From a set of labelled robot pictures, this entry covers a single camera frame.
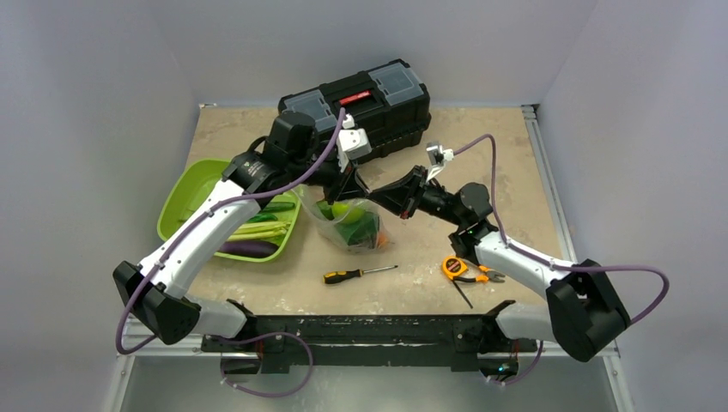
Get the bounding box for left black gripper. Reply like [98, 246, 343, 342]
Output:
[288, 148, 369, 205]

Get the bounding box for clear zip top bag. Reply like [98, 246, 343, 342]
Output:
[293, 185, 391, 253]

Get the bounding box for green leafy vegetable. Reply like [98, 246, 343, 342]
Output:
[334, 212, 380, 250]

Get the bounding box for orange green mango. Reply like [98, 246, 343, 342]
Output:
[375, 230, 390, 250]

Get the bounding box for green apple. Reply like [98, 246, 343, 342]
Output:
[331, 203, 366, 224]

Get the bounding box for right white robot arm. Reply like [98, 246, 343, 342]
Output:
[367, 167, 632, 362]

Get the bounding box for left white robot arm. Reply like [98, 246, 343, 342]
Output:
[112, 110, 371, 354]

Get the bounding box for green cucumber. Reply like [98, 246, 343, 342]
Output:
[260, 201, 297, 214]

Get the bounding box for orange tape measure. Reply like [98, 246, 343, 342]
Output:
[441, 256, 468, 281]

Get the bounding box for black plastic toolbox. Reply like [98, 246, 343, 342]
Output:
[277, 59, 432, 164]

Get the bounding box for black yellow screwdriver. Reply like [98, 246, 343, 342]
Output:
[323, 265, 398, 285]

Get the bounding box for green chilli pepper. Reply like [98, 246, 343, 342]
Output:
[247, 213, 278, 223]

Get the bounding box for green celery stalks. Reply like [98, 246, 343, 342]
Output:
[227, 221, 290, 245]

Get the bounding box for purple eggplant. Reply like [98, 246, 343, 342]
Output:
[219, 240, 279, 258]

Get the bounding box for orange black pliers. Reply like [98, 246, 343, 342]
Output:
[449, 258, 506, 309]

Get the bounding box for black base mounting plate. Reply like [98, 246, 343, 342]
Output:
[202, 314, 537, 377]

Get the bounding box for green plastic tray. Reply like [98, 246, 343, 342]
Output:
[157, 159, 300, 263]

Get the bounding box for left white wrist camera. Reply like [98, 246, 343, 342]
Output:
[335, 113, 372, 172]

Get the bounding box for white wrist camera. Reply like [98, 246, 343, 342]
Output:
[335, 113, 372, 172]
[426, 142, 455, 182]

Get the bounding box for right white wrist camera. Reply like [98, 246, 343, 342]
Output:
[426, 142, 455, 182]

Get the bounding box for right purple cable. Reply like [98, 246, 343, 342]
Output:
[452, 134, 670, 326]

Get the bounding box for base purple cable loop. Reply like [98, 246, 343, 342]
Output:
[219, 332, 315, 399]

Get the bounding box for aluminium frame rails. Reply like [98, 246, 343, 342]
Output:
[103, 107, 644, 411]

